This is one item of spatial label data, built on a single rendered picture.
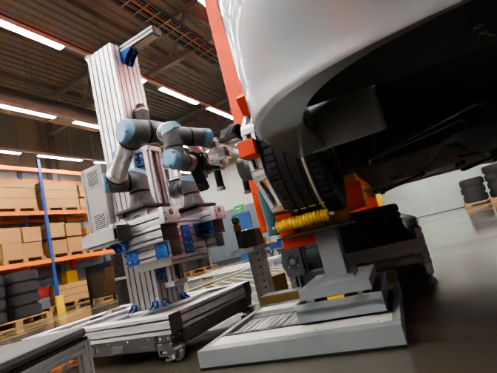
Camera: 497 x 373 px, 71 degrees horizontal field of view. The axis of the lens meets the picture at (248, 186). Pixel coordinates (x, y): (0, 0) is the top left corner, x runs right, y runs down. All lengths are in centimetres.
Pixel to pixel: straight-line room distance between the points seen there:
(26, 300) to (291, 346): 776
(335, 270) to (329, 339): 36
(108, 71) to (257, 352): 204
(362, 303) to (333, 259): 25
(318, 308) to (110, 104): 187
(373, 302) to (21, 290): 799
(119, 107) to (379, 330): 201
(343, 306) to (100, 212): 167
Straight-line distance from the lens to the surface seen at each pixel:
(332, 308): 156
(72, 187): 1323
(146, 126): 179
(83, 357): 126
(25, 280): 892
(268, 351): 152
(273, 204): 164
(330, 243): 167
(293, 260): 205
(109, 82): 270
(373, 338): 141
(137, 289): 243
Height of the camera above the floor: 45
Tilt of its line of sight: 9 degrees up
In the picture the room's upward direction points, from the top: 14 degrees counter-clockwise
